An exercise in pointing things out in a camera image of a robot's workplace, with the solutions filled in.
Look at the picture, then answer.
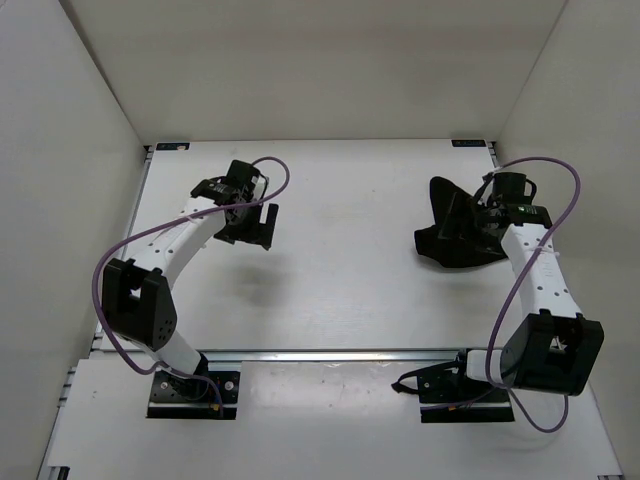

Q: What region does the black skirt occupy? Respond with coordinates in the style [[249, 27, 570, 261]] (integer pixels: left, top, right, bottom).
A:
[[414, 176, 506, 269]]

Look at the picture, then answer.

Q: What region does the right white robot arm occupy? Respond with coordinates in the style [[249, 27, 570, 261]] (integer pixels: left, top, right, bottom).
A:
[[429, 172, 604, 401]]

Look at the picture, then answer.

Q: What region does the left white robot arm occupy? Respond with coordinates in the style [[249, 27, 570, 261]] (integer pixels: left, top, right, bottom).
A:
[[92, 159, 279, 398]]

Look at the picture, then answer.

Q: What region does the right blue label sticker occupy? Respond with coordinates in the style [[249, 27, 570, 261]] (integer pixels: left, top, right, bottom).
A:
[[451, 139, 486, 148]]

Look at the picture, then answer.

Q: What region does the blue label sticker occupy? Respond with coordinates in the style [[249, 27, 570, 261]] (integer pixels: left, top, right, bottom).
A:
[[155, 142, 190, 151], [451, 139, 486, 148]]

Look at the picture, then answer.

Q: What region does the left blue label sticker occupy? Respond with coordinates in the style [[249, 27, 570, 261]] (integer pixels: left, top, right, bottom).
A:
[[155, 142, 190, 151]]

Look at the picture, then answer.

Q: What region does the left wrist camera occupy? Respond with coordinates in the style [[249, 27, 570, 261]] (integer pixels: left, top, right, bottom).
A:
[[251, 174, 269, 198]]

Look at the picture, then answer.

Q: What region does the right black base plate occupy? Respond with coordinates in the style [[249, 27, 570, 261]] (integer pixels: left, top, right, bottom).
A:
[[391, 360, 515, 424]]

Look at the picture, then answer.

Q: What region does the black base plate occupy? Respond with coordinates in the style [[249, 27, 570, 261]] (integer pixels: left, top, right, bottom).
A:
[[146, 367, 241, 420], [391, 360, 515, 424]]

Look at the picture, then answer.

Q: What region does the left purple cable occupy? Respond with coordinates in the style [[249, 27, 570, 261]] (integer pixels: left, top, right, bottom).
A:
[[93, 156, 292, 375]]

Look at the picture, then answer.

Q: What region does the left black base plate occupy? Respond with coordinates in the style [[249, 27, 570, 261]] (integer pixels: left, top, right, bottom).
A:
[[146, 367, 241, 420]]

